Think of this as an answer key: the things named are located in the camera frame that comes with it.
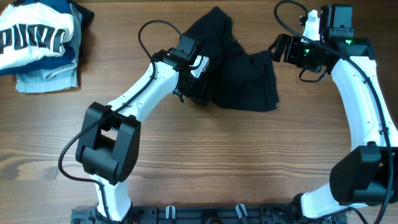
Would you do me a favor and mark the black t-shirt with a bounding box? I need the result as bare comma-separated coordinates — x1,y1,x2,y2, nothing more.
185,6,279,112

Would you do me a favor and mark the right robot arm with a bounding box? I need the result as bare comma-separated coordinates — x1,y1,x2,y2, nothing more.
269,4,397,223

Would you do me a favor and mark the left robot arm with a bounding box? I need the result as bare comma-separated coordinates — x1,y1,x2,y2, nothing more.
71,34,213,223

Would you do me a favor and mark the black folded garment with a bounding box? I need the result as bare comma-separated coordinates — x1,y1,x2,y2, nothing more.
68,0,95,58

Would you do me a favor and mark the light blue denim garment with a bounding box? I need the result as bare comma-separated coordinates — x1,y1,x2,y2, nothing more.
16,3,83,93

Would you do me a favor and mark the dark blue folded garment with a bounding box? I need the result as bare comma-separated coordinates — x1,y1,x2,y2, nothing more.
1,1,75,75

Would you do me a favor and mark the white Puma shirt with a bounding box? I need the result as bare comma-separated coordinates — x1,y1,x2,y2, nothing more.
1,2,74,70

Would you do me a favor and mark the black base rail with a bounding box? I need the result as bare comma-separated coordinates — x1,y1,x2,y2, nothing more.
70,203,348,224

